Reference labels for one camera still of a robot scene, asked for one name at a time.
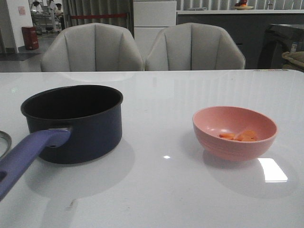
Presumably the pink bowl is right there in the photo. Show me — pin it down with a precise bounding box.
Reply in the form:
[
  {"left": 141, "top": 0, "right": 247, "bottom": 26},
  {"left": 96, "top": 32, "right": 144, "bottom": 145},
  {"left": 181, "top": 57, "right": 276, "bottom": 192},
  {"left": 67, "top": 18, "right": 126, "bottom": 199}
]
[{"left": 192, "top": 106, "right": 278, "bottom": 161}]

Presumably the glass lid purple knob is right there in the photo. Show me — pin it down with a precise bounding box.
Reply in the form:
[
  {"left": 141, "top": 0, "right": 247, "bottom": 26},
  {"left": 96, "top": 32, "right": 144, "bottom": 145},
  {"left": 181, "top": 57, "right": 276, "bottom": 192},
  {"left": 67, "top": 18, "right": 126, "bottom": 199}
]
[{"left": 0, "top": 131, "right": 12, "bottom": 159}]

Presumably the grey armchair right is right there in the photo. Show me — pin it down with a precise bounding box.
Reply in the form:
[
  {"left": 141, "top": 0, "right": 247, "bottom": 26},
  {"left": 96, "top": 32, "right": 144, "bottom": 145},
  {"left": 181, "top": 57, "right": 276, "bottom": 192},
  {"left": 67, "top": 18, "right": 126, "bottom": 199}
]
[{"left": 145, "top": 23, "right": 246, "bottom": 71}]

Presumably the grey armchair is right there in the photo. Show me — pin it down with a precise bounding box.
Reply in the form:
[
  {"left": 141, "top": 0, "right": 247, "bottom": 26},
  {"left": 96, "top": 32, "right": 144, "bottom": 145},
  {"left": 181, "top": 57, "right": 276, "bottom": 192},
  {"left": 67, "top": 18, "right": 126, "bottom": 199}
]
[
  {"left": 145, "top": 23, "right": 246, "bottom": 71},
  {"left": 40, "top": 23, "right": 144, "bottom": 72}
]

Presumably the grey armchair left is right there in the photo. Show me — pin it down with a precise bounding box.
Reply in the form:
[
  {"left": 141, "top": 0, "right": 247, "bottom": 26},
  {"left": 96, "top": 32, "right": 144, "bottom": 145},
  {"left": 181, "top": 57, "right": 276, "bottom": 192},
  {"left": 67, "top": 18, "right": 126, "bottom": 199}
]
[{"left": 40, "top": 23, "right": 144, "bottom": 72}]

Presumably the white drawer cabinet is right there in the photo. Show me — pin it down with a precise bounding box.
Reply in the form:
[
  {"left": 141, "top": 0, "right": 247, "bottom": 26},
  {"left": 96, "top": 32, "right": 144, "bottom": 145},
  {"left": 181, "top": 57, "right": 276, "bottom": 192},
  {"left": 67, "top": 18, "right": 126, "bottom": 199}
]
[{"left": 133, "top": 0, "right": 177, "bottom": 58}]

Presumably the red barrier belt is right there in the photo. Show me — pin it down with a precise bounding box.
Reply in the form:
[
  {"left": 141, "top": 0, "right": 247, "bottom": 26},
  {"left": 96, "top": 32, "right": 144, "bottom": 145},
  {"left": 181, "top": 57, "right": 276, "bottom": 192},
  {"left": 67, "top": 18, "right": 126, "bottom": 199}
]
[{"left": 70, "top": 13, "right": 128, "bottom": 19}]

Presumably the grey counter with white top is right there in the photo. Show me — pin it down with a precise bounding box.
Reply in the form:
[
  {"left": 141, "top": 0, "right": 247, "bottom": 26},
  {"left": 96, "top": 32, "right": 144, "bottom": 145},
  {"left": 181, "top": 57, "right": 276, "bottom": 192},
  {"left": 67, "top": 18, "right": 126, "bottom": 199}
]
[{"left": 177, "top": 9, "right": 304, "bottom": 69}]

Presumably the red bin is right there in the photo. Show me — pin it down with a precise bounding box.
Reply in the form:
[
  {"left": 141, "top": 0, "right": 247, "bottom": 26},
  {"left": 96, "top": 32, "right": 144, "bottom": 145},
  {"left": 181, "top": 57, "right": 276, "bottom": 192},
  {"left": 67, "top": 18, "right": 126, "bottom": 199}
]
[{"left": 21, "top": 26, "right": 39, "bottom": 50}]

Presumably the fruit plate on counter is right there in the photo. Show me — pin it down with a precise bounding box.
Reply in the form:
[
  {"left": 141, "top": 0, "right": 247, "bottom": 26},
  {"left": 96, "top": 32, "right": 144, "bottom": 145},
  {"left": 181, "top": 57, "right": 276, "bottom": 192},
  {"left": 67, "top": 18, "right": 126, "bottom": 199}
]
[{"left": 233, "top": 0, "right": 254, "bottom": 10}]

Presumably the dark appliance at right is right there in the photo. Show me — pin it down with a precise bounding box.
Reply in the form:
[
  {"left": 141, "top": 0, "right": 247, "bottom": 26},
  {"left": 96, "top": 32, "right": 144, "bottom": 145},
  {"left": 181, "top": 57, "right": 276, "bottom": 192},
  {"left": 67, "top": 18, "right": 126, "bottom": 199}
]
[{"left": 257, "top": 24, "right": 304, "bottom": 69}]

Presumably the beige cushion at right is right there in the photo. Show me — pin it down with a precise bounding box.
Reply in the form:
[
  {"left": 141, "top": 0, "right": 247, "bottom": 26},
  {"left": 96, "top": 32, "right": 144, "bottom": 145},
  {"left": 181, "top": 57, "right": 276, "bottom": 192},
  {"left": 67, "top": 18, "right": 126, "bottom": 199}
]
[{"left": 282, "top": 51, "right": 304, "bottom": 72}]

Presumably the dark blue saucepan purple handle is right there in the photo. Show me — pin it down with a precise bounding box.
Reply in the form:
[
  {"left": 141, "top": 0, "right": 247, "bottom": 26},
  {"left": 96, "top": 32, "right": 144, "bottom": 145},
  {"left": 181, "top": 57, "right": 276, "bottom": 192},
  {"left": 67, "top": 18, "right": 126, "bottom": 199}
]
[{"left": 0, "top": 85, "right": 123, "bottom": 198}]

